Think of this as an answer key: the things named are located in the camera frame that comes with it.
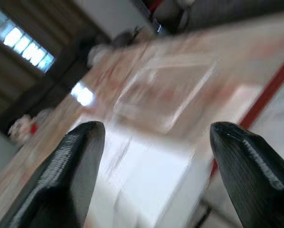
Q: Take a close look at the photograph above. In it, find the bright barred window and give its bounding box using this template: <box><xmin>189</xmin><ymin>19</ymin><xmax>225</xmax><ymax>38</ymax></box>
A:
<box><xmin>0</xmin><ymin>4</ymin><xmax>56</xmax><ymax>74</ymax></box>

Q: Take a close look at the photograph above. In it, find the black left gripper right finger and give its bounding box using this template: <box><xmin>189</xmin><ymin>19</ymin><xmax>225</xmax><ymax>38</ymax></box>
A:
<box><xmin>209</xmin><ymin>121</ymin><xmax>284</xmax><ymax>228</ymax></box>

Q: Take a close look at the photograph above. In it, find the white cardboard box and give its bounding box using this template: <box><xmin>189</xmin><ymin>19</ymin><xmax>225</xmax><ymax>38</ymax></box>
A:
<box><xmin>88</xmin><ymin>132</ymin><xmax>199</xmax><ymax>228</ymax></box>

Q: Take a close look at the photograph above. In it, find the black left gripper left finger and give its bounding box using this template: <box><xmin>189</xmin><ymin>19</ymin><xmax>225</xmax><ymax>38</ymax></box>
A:
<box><xmin>0</xmin><ymin>121</ymin><xmax>105</xmax><ymax>228</ymax></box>

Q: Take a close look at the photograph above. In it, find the marble table with red edge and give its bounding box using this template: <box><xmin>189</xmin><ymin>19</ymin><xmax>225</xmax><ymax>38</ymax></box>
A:
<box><xmin>0</xmin><ymin>11</ymin><xmax>284</xmax><ymax>228</ymax></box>

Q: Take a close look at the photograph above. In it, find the clear plastic container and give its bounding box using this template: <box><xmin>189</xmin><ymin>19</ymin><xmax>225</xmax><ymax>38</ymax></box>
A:
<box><xmin>112</xmin><ymin>53</ymin><xmax>218</xmax><ymax>135</ymax></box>

